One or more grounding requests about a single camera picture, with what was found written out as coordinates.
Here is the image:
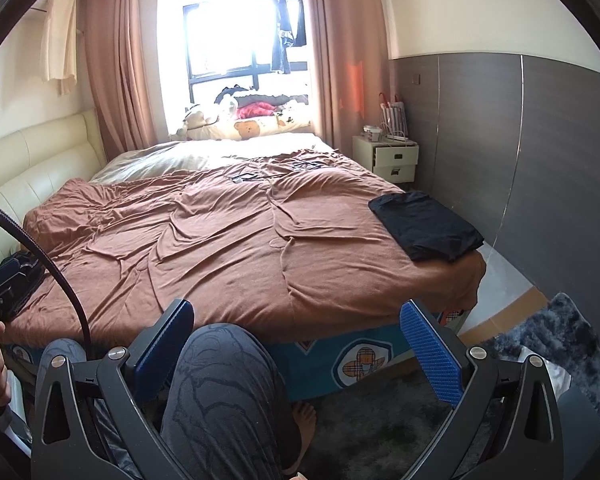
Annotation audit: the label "white plush toy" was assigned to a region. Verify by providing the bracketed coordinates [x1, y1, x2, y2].
[177, 104, 216, 141]

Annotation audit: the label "white rack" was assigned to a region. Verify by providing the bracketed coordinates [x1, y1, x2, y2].
[378, 92, 408, 141]

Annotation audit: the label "black pants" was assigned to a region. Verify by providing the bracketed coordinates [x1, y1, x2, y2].
[369, 191, 486, 263]

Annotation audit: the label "black braided cable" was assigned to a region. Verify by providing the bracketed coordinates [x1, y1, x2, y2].
[0, 197, 92, 361]

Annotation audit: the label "grey shaggy rug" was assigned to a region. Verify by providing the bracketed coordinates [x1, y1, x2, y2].
[290, 292, 600, 480]

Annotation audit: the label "cream duvet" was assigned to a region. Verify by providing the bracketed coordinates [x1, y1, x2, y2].
[89, 132, 336, 183]

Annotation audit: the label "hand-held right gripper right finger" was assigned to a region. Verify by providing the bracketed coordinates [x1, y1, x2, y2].
[399, 299, 566, 480]

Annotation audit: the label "brown blanket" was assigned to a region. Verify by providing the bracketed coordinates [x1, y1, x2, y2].
[2, 149, 487, 346]

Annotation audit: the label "bear print pillow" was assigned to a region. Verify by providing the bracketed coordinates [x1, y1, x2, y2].
[215, 115, 313, 142]

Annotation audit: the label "white plastic bag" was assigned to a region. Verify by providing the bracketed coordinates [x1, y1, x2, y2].
[520, 345, 576, 396]

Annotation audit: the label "cream padded headboard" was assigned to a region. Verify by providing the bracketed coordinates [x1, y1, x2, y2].
[0, 107, 108, 271]

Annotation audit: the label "pink curtain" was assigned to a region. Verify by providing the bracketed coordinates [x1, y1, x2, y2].
[82, 0, 163, 161]
[297, 0, 396, 146]

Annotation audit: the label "window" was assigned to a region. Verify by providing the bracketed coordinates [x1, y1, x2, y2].
[182, 0, 308, 106]

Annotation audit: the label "white nightstand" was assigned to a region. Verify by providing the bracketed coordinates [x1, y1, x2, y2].
[352, 135, 421, 192]

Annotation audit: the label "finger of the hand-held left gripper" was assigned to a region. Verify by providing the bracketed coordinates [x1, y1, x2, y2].
[0, 255, 46, 287]

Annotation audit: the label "red cloth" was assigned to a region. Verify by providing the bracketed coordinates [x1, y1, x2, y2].
[236, 101, 276, 120]

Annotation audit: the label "cream hanging cloth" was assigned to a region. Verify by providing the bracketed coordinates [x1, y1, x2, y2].
[40, 0, 78, 96]

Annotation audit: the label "person's foot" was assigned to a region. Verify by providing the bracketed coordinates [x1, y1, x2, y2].
[280, 402, 317, 476]

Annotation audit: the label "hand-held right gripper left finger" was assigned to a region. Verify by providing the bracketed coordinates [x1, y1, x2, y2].
[30, 298, 197, 480]

